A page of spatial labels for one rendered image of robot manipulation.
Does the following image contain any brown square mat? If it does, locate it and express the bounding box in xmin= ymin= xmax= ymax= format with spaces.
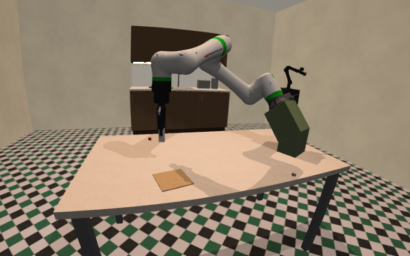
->
xmin=153 ymin=169 xmax=194 ymax=192

